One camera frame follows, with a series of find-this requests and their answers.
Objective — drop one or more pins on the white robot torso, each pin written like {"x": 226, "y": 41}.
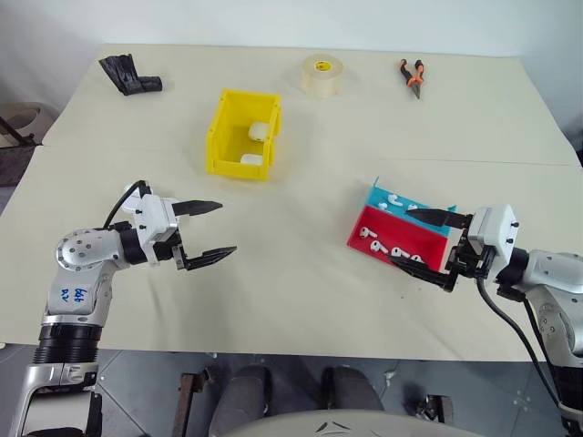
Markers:
{"x": 337, "y": 425}

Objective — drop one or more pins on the beige round container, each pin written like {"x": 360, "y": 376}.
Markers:
{"x": 23, "y": 116}

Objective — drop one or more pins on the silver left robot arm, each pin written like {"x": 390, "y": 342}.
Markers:
{"x": 77, "y": 255}

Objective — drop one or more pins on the orange black pliers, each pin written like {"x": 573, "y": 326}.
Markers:
{"x": 412, "y": 82}

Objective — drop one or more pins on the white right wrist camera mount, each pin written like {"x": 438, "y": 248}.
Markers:
{"x": 496, "y": 227}

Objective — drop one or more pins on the rusty brown metal bracket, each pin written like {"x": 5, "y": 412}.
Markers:
{"x": 189, "y": 400}
{"x": 435, "y": 407}

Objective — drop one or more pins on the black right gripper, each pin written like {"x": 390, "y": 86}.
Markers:
{"x": 471, "y": 261}

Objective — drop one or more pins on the black tape-wrapped angled piece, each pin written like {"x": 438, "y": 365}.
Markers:
{"x": 123, "y": 75}

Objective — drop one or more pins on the white earbud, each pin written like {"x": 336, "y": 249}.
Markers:
{"x": 412, "y": 207}
{"x": 383, "y": 207}
{"x": 398, "y": 251}
{"x": 415, "y": 258}
{"x": 364, "y": 233}
{"x": 392, "y": 199}
{"x": 377, "y": 246}

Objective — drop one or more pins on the red plastic tray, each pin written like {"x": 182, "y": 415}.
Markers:
{"x": 410, "y": 236}

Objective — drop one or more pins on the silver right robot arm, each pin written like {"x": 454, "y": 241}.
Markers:
{"x": 555, "y": 273}

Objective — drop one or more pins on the yellow plastic bin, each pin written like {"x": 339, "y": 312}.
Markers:
{"x": 232, "y": 170}

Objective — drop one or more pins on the white robot head camera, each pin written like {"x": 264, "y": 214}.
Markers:
{"x": 152, "y": 214}

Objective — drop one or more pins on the beige tape roll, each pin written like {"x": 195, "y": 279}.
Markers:
{"x": 321, "y": 79}

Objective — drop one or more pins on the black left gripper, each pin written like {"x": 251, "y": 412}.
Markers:
{"x": 165, "y": 255}

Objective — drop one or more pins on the blue plastic tray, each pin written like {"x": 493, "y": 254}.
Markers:
{"x": 375, "y": 198}

